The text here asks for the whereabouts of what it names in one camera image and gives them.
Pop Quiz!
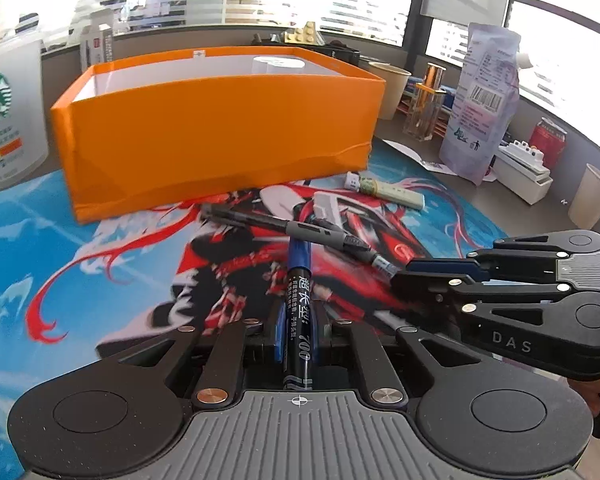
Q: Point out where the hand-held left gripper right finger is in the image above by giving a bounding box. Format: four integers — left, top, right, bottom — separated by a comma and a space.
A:
312, 305, 491, 408

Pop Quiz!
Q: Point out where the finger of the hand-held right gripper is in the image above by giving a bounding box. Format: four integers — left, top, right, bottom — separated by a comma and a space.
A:
392, 270, 577, 343
407, 232, 567, 285

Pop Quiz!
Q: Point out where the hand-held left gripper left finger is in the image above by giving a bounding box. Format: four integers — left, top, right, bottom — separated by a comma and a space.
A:
95, 305, 287, 411

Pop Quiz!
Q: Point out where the blue marker black label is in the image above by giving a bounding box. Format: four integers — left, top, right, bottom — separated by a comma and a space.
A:
282, 237, 315, 393

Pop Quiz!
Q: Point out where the grey gel pen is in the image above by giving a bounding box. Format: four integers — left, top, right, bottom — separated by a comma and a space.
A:
200, 203, 398, 277

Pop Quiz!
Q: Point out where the orange cardboard box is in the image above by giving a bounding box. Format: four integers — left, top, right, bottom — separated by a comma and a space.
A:
50, 46, 387, 225

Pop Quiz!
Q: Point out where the person's right hand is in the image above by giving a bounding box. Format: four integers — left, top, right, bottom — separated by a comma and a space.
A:
567, 367, 600, 421

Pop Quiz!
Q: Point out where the green white tube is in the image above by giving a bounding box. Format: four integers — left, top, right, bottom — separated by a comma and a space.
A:
344, 171, 426, 211

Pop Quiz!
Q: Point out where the white plastic box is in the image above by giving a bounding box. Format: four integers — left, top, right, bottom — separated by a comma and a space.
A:
494, 139, 554, 206

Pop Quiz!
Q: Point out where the beige paper cup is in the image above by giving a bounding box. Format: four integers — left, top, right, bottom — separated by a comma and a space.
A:
367, 61, 412, 121
567, 162, 600, 231

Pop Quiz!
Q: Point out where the white paper sheet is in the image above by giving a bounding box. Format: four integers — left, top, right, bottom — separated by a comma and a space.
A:
384, 139, 458, 175

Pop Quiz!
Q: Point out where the glass perfume bottle gold cap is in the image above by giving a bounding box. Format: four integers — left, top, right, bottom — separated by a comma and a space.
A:
404, 62, 448, 141

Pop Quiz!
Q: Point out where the purple refill pouch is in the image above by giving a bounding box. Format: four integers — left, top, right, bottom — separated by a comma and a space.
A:
439, 21, 523, 186

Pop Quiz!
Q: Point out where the red drink can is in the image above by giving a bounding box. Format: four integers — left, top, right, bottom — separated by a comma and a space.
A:
529, 117, 567, 168

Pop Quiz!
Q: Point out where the printed blue desk mat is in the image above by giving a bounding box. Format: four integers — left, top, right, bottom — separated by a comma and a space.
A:
0, 137, 576, 480

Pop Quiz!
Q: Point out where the striped glass partition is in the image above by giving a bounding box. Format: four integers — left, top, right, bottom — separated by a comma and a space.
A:
425, 0, 600, 126
0, 0, 416, 48

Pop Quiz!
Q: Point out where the white tape roll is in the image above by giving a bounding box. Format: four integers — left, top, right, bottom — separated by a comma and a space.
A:
252, 56, 307, 75

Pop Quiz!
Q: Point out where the yellow building brick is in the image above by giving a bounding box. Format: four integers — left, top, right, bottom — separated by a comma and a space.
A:
286, 20, 326, 46

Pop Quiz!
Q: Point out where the clear plastic cup green logo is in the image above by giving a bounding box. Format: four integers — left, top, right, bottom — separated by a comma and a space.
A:
0, 37, 50, 191

